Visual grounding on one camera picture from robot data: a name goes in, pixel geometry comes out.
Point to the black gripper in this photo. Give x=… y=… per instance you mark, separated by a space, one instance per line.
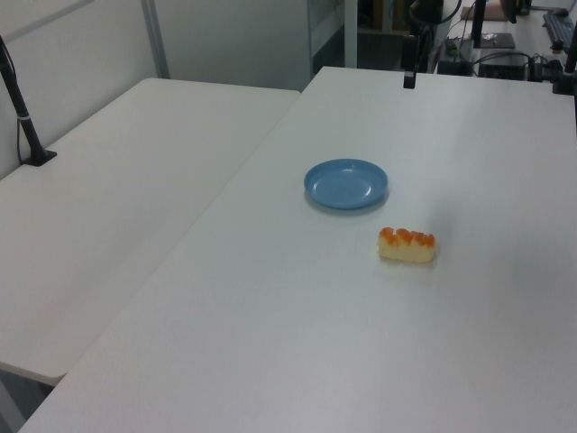
x=409 y=52

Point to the blue round plastic plate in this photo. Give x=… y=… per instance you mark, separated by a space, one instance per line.
x=345 y=185

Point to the bread slice with orange topping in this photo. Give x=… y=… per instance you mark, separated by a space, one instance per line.
x=405 y=250

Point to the black electronics device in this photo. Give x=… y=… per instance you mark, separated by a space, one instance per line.
x=453 y=67

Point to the black monitor stand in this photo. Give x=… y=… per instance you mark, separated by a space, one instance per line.
x=479 y=22

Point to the black computer box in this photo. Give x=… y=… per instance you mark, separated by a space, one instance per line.
x=500 y=67

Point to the black flat board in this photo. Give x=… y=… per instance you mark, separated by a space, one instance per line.
x=500 y=41

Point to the brown cardboard box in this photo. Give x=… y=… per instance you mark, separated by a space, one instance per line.
x=491 y=11

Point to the black clamp with pole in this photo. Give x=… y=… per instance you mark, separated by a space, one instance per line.
x=563 y=83

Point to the black keyboard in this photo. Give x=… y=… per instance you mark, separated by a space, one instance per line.
x=556 y=27

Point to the black camera pole with base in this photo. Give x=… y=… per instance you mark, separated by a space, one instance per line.
x=40 y=158

